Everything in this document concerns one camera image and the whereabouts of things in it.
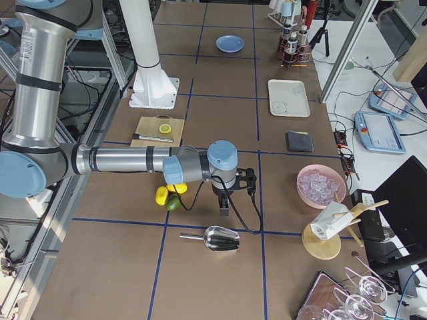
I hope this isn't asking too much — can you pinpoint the green lime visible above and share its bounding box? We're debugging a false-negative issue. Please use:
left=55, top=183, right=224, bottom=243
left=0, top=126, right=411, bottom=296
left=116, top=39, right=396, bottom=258
left=165, top=193, right=181, bottom=211

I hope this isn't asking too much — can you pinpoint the steel muddler black tip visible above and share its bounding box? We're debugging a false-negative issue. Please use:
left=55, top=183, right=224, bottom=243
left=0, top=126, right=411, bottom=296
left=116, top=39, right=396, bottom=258
left=132, top=133, right=174, bottom=143

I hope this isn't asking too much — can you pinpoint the blue teach pendant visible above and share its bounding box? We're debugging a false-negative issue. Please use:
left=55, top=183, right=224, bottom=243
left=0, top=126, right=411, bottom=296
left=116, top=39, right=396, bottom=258
left=354, top=111, right=406, bottom=155
left=369, top=84, right=412, bottom=120

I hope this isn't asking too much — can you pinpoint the white cup rack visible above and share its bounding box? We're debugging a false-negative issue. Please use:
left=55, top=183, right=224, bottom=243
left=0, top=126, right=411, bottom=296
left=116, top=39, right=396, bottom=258
left=268, top=0, right=302, bottom=27

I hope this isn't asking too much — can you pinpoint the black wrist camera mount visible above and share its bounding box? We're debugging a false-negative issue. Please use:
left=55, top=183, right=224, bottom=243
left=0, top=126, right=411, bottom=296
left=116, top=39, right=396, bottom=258
left=232, top=168, right=257, bottom=197

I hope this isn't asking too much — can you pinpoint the copper wire bottle rack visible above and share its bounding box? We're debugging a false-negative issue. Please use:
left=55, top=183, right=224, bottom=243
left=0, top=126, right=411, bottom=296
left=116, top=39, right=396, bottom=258
left=278, top=33, right=312, bottom=67

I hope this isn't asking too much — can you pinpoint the yellow lemon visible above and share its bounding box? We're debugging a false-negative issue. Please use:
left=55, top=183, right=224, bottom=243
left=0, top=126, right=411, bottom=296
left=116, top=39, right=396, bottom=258
left=166, top=183, right=188, bottom=194
left=155, top=186, right=169, bottom=206

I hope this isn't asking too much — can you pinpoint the blue teach pendant far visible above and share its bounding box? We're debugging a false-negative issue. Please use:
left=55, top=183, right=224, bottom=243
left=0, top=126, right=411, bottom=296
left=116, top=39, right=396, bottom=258
left=369, top=84, right=412, bottom=120

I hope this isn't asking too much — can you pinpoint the wooden cup stand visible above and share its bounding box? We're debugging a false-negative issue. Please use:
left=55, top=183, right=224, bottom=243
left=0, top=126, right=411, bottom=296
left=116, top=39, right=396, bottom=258
left=302, top=200, right=389, bottom=260

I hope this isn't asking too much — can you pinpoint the wooden cutting board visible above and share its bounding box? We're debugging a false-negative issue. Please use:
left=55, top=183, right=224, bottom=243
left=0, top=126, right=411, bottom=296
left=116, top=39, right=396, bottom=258
left=131, top=116, right=185, bottom=147

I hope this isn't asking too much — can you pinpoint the wine glass one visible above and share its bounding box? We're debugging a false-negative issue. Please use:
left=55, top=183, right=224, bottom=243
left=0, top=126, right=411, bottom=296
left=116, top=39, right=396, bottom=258
left=344, top=267, right=388, bottom=305

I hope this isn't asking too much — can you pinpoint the pink bowl of ice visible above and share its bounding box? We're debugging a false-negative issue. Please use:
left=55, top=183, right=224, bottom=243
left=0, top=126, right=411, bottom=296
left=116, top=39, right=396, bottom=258
left=296, top=164, right=347, bottom=209

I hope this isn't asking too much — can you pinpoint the grey folded cloth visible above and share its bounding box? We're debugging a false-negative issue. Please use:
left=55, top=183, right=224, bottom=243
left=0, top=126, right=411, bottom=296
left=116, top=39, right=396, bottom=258
left=285, top=131, right=314, bottom=152

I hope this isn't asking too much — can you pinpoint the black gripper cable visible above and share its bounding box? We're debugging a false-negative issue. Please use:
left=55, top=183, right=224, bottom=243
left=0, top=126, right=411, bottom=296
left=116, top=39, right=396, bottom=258
left=173, top=176, right=263, bottom=233

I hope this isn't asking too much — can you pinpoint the black camera tripod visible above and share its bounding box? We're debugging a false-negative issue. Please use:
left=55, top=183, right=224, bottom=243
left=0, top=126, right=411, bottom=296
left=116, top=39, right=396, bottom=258
left=309, top=0, right=335, bottom=57

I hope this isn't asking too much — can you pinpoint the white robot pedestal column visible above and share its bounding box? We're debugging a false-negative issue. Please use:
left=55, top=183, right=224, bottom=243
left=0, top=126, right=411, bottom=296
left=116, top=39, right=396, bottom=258
left=119, top=0, right=179, bottom=110

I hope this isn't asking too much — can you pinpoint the steel ice scoop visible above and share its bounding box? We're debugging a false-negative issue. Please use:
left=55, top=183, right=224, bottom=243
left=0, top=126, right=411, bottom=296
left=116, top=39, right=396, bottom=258
left=179, top=226, right=240, bottom=251

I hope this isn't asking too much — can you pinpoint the drink bottle one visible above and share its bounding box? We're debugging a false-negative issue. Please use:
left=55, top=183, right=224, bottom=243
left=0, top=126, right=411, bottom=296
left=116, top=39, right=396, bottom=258
left=281, top=23, right=292, bottom=53

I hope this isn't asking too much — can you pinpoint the drink bottle three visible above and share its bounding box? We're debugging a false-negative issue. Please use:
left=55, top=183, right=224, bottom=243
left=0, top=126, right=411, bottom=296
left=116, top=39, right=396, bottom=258
left=298, top=29, right=308, bottom=47

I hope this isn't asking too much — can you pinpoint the blue plate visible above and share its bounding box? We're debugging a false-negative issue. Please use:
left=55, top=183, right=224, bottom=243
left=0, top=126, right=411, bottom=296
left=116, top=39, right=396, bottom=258
left=216, top=35, right=245, bottom=53

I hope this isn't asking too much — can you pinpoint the black monitor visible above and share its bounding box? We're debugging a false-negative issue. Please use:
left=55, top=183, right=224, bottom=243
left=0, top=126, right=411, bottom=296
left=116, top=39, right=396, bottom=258
left=372, top=155, right=426, bottom=275

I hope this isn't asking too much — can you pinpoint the wine glass two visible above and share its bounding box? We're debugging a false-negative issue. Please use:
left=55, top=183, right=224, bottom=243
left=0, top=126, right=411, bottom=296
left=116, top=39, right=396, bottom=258
left=333, top=287, right=374, bottom=320

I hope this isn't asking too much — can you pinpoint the drink bottle two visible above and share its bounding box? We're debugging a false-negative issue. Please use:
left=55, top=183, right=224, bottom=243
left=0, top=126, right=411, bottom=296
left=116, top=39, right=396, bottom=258
left=286, top=32, right=298, bottom=55

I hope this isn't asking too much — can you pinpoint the cream bear tray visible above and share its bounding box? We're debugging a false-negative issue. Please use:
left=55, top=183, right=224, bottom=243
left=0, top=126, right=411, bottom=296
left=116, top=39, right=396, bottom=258
left=268, top=79, right=310, bottom=118

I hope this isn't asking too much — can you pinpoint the white paper carton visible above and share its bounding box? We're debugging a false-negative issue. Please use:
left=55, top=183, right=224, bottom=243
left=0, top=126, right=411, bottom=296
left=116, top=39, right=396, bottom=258
left=310, top=201, right=353, bottom=241

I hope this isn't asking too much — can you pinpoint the yellow lemon far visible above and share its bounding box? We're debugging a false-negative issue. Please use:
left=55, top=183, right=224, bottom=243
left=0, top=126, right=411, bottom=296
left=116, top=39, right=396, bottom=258
left=166, top=183, right=188, bottom=194

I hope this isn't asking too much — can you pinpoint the blue teach pendant near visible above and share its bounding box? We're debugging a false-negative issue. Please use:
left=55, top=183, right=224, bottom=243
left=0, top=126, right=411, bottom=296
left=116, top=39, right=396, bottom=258
left=354, top=111, right=406, bottom=155

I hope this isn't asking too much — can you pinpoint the aluminium frame post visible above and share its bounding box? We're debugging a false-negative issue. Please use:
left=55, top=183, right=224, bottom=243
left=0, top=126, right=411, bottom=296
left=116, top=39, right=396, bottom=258
left=320, top=0, right=378, bottom=103

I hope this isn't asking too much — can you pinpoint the yellow lemon near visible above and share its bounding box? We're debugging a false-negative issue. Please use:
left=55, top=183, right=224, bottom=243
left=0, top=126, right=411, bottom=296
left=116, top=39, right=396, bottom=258
left=155, top=186, right=169, bottom=206

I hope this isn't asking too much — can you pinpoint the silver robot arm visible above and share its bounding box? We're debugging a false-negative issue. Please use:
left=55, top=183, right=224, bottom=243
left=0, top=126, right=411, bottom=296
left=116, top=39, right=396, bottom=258
left=1, top=1, right=238, bottom=216

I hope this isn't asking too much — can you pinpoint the lemon half slice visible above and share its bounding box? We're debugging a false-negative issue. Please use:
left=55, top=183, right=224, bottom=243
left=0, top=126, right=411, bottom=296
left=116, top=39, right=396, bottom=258
left=159, top=123, right=172, bottom=135

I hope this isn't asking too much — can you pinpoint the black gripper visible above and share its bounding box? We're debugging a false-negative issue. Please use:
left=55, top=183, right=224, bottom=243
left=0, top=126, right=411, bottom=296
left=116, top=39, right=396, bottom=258
left=211, top=181, right=233, bottom=217

